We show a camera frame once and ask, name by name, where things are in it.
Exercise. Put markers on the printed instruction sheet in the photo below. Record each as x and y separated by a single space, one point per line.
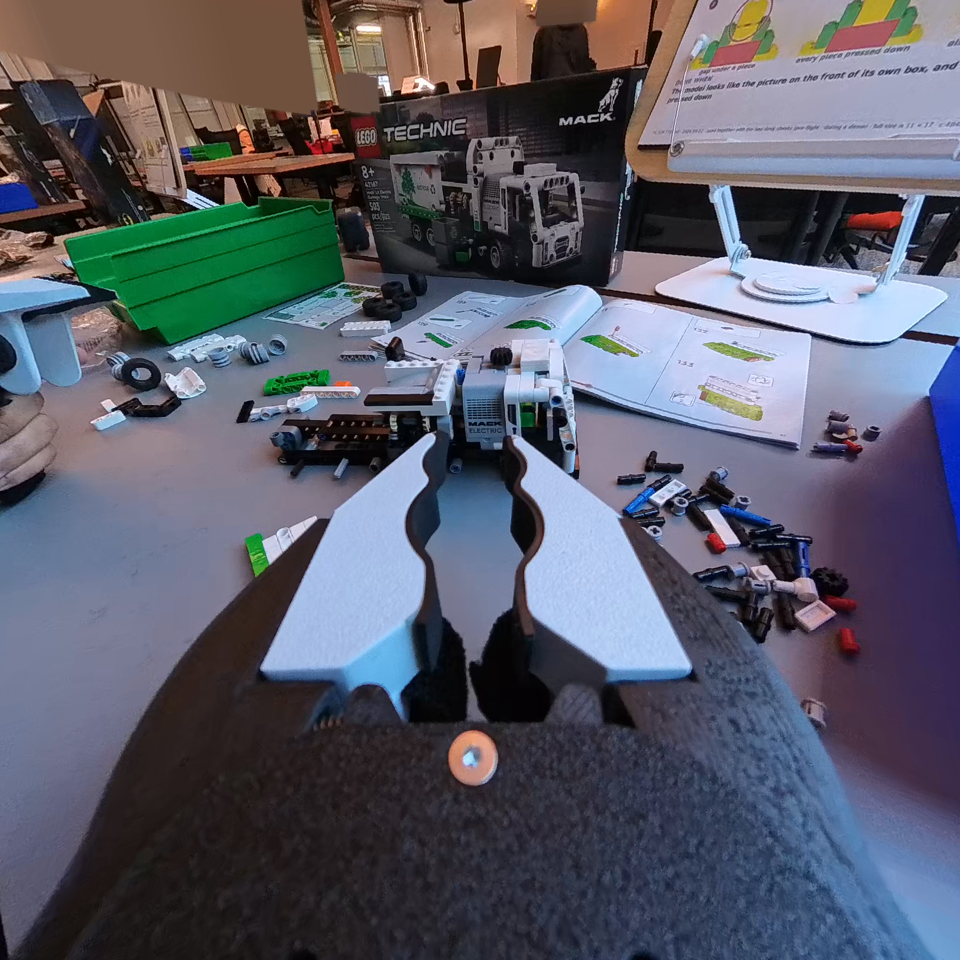
825 75

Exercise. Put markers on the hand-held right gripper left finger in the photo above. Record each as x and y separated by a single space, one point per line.
352 592

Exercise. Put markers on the grey lego beam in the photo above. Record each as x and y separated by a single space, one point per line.
362 355

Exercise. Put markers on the green storage bin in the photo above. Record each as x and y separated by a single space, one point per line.
210 270

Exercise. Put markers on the green white sticker sheet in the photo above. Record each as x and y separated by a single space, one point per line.
322 306

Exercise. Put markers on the white lego connector beam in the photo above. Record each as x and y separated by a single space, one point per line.
191 352
225 342

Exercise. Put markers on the blue storage bin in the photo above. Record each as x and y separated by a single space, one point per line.
949 435

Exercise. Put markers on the small white lego piece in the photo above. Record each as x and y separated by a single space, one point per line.
107 416

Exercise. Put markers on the grey lego bush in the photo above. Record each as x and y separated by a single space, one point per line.
814 712

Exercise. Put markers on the lego set box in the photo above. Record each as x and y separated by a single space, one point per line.
420 247

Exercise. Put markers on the white rounded lego beam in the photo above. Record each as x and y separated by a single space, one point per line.
301 405

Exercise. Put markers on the wooden table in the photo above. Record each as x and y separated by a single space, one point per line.
270 165

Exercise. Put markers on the partly built lego truck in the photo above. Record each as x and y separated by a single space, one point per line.
487 405

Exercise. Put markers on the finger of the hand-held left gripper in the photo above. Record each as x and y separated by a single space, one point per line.
45 337

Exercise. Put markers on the white curved lego panel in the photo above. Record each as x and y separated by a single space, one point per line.
185 384

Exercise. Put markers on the dark bat logo box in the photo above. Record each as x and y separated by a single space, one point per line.
82 150

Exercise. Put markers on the white lego axle connector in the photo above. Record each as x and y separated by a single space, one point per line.
268 412

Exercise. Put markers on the green lego frame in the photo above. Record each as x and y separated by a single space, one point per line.
271 386

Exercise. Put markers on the white lego brick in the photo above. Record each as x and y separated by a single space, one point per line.
366 328

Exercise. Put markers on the black lego tyre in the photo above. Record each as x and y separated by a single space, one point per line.
405 301
392 289
127 375
377 310
417 283

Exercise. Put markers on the clear plastic bags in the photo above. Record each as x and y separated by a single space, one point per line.
97 330

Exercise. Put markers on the black L-shaped lego beam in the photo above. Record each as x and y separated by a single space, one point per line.
150 409

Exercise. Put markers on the green lego beam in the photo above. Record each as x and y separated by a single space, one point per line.
255 556

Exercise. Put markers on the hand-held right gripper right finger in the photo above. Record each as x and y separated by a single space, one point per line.
600 592

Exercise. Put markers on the wooden document stand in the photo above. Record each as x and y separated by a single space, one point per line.
810 300

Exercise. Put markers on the pile of small lego pins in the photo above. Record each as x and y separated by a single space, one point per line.
750 540

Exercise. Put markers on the long white lego beam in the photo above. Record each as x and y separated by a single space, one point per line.
322 393

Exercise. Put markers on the open instruction booklet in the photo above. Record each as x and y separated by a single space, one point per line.
675 360

